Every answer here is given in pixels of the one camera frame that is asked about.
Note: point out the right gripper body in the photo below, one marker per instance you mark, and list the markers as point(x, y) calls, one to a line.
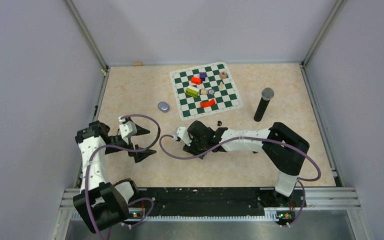
point(197, 147)

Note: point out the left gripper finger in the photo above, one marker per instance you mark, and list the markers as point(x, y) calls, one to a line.
point(143, 154)
point(141, 131)

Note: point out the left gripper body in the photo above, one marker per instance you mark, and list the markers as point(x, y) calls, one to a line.
point(121, 142)

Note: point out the lavender earbud charging case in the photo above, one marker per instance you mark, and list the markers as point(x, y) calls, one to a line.
point(163, 106)

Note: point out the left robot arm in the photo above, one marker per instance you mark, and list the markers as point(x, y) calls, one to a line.
point(100, 203)

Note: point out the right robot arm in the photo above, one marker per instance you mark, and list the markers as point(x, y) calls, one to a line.
point(284, 147)

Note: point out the red arch block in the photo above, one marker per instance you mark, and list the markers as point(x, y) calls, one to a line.
point(208, 103)

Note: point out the wooden cylinder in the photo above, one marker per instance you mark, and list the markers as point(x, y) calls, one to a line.
point(203, 91)

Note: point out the poker chip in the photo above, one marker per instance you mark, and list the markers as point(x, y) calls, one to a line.
point(211, 92)

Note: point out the green white chessboard mat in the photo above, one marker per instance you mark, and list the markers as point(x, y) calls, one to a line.
point(188, 107)

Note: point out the green white lego brick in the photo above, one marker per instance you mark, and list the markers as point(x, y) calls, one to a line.
point(192, 91)

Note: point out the purple block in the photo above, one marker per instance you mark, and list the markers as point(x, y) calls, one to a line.
point(202, 76)

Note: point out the wooden cube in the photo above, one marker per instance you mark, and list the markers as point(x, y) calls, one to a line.
point(223, 75)

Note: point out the cork stopper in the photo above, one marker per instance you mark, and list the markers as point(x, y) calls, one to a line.
point(137, 64)

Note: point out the black microphone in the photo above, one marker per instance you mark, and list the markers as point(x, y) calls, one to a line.
point(267, 95)

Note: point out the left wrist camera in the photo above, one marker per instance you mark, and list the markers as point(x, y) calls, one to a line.
point(127, 128)

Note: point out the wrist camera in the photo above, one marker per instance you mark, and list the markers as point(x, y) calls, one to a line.
point(181, 134)
point(127, 128)

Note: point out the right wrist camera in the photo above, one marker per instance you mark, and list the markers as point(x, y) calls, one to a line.
point(181, 134)

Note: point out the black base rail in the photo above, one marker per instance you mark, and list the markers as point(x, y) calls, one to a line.
point(219, 201)

